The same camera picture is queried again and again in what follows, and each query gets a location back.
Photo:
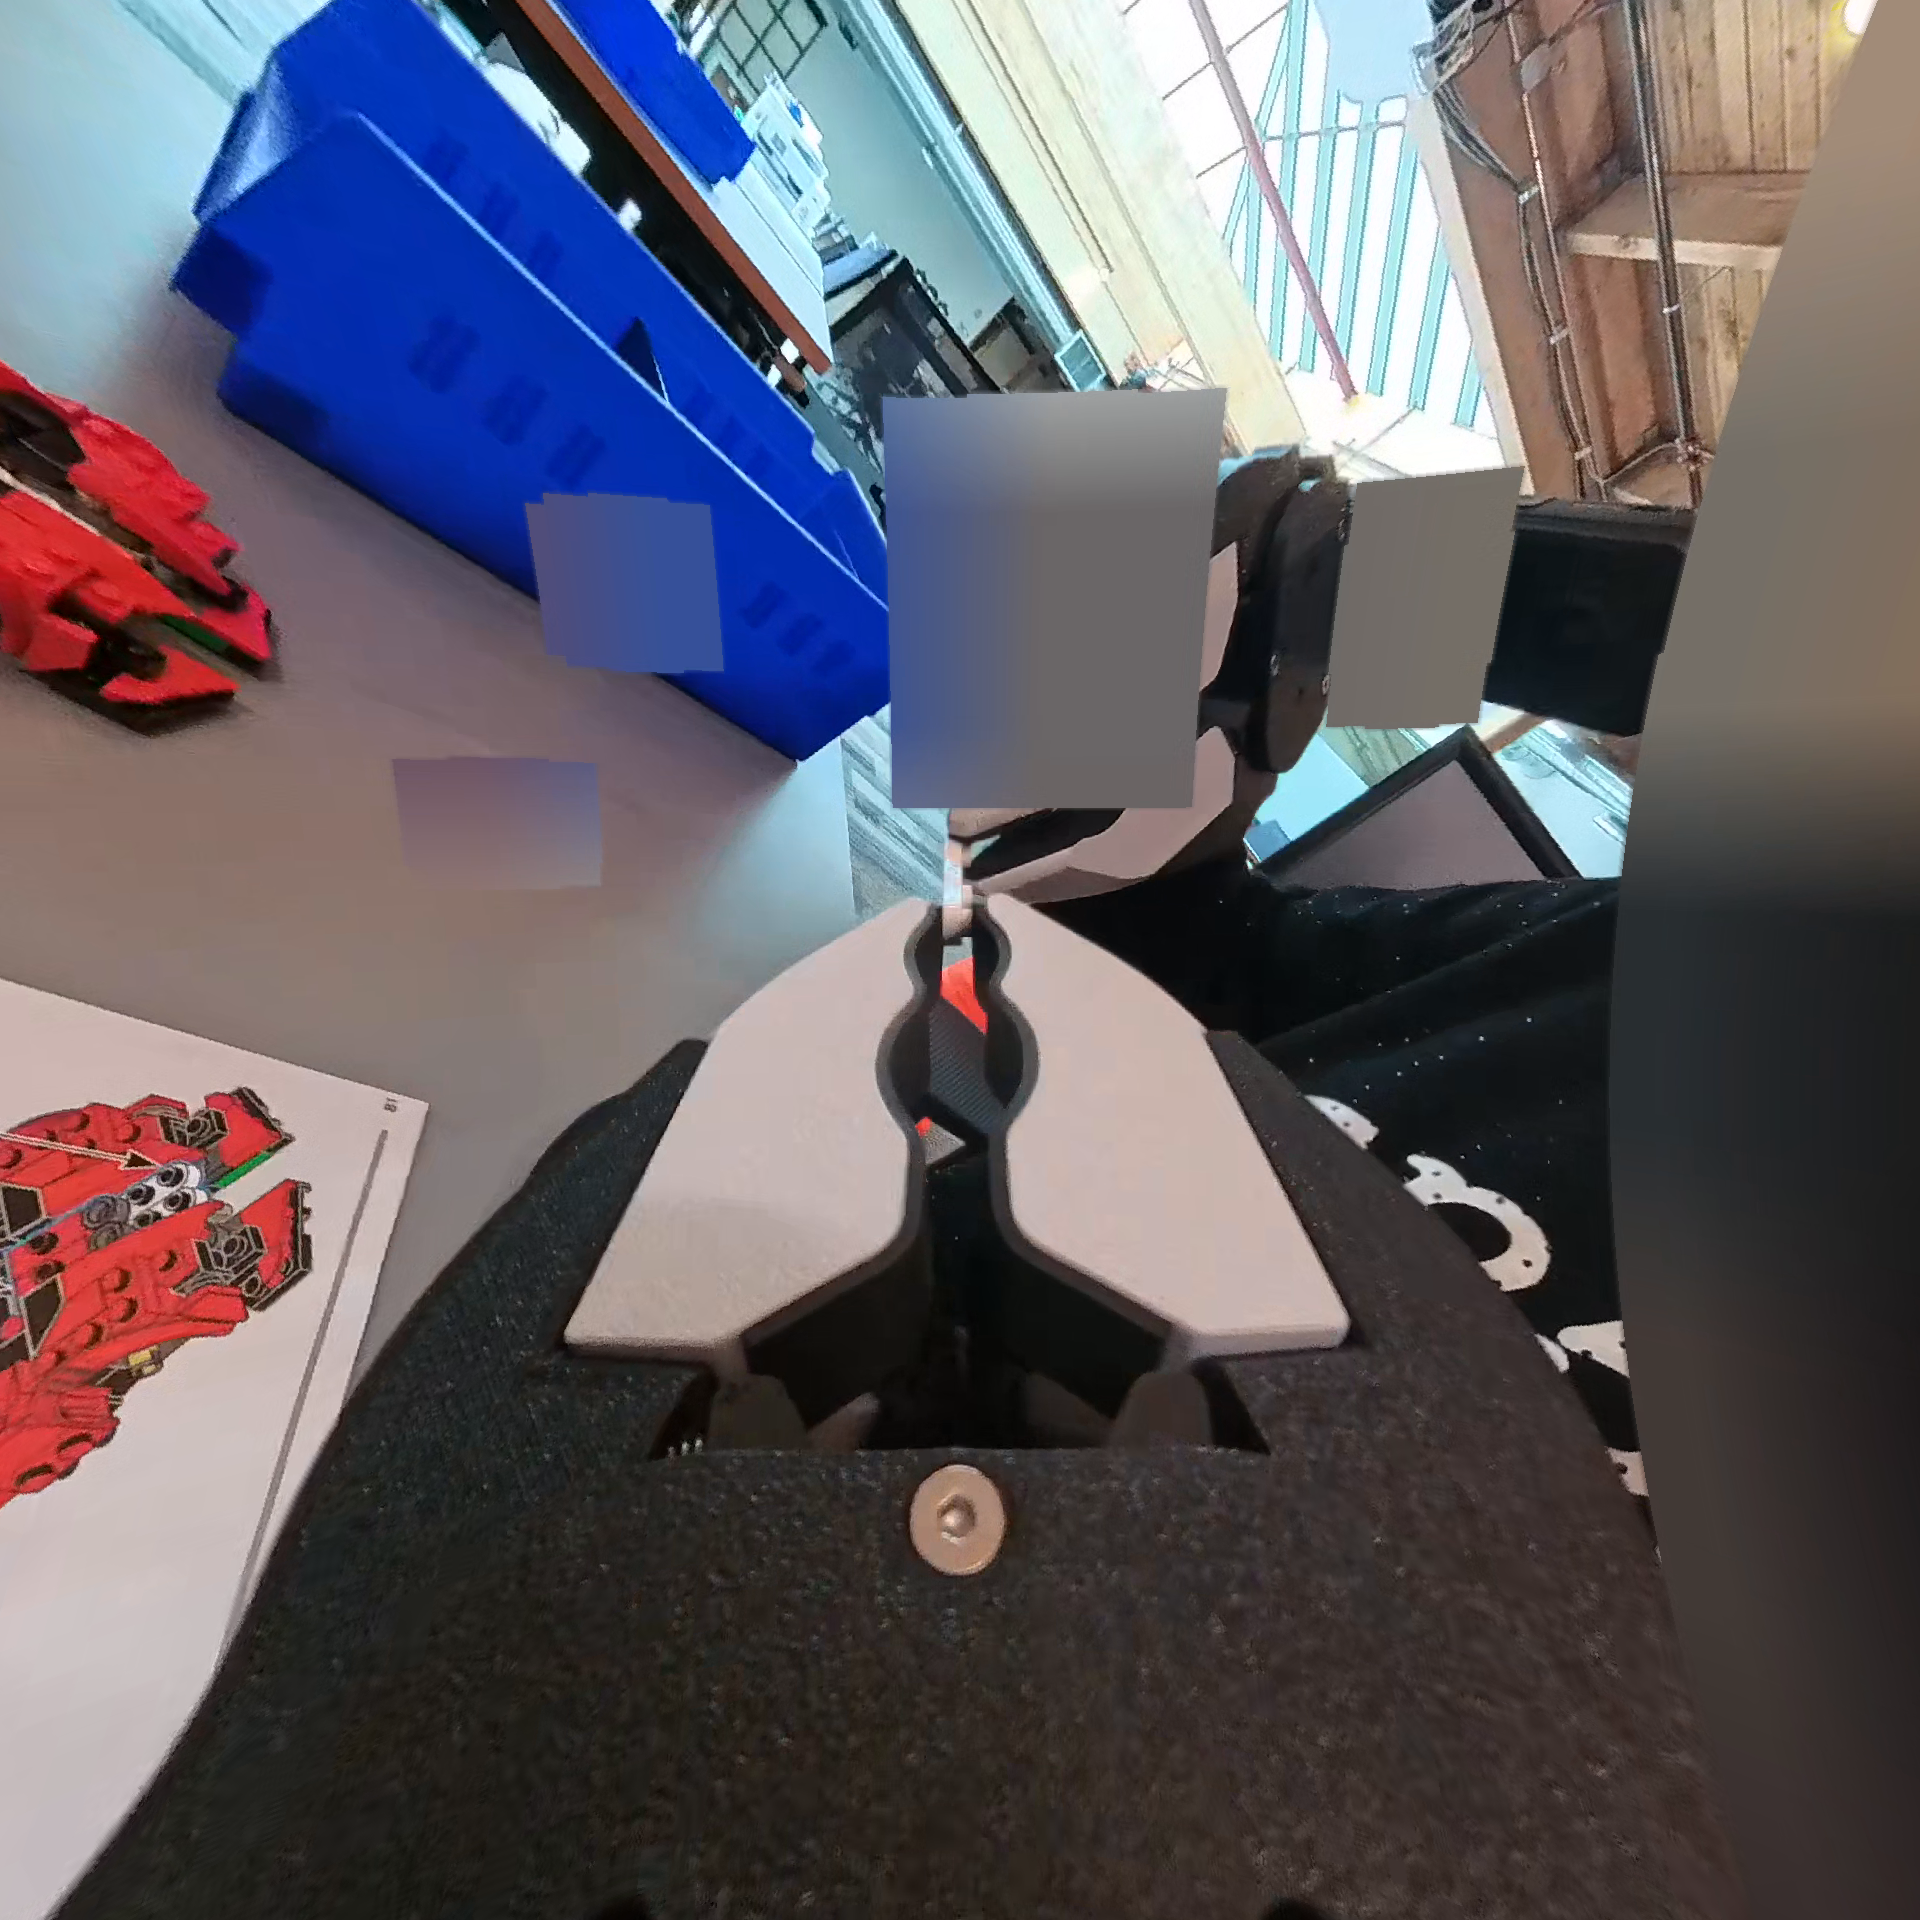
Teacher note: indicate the person's black printed clothing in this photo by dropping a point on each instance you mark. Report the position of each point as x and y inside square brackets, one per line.
[1426, 1021]

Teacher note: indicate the brick car instruction booklet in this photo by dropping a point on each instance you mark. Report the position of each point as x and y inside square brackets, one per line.
[149, 1500]

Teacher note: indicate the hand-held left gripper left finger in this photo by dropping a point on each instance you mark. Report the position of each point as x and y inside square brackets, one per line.
[750, 1184]

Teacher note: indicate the blue plastic storage bin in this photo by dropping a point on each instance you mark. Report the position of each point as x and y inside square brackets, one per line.
[452, 495]
[347, 61]

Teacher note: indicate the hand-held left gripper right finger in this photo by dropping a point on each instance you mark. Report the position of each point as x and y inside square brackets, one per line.
[1171, 1184]

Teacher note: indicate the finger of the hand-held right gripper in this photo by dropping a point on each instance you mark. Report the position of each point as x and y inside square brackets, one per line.
[1219, 616]
[1171, 840]

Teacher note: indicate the black metal cart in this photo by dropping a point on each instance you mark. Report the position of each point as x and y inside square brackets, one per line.
[902, 346]

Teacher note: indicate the black framed screen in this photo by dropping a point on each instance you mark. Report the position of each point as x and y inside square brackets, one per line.
[1426, 827]

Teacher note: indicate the red brick toy car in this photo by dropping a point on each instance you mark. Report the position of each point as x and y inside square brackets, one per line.
[106, 556]

